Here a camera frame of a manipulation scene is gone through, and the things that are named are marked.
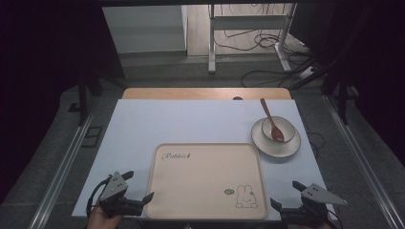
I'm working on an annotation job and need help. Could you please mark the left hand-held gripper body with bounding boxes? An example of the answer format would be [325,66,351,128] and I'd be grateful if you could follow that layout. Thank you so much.
[98,171,144,219]

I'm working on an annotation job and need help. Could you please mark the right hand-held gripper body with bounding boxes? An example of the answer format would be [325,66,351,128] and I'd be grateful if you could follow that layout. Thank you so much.
[280,183,349,227]

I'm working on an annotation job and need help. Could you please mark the person's left hand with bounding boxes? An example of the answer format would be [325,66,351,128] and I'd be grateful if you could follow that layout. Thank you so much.
[86,203,124,229]

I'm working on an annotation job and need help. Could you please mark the white plate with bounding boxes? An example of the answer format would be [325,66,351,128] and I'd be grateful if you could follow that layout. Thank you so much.
[250,117,302,159]

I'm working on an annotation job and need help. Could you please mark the beige rabbit print tray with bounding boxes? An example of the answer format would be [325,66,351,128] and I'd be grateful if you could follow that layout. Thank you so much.
[143,142,269,221]

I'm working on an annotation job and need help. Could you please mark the brown wooden spoon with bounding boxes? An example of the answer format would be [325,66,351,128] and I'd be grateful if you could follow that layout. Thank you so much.
[259,97,286,143]

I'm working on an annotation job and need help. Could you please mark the white bowl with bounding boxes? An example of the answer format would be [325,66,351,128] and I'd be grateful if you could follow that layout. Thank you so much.
[261,115,296,144]

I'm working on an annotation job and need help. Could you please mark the black metal stand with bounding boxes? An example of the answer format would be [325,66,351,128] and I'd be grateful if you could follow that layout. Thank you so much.
[319,60,361,126]
[67,61,108,126]

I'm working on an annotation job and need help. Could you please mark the white power strip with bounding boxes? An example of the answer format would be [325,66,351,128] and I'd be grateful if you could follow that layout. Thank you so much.
[298,65,317,80]

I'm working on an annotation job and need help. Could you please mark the white cabinet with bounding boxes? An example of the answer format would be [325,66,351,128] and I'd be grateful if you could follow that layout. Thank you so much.
[101,4,189,55]

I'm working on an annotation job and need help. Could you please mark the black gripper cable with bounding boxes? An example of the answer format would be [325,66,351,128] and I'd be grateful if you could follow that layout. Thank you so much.
[85,177,112,218]
[328,212,344,229]

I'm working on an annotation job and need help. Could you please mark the thin black cable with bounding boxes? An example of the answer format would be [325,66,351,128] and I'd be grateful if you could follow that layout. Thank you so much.
[306,131,327,159]

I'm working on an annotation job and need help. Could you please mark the metal floor rail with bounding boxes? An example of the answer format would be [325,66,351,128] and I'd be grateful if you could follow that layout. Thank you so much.
[28,98,100,229]
[322,94,405,229]

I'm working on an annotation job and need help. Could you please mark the black floor cables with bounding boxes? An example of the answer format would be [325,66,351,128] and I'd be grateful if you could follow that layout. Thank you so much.
[209,3,323,89]

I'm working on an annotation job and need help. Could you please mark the white desk frame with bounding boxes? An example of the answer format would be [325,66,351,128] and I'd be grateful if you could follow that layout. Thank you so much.
[207,3,298,74]

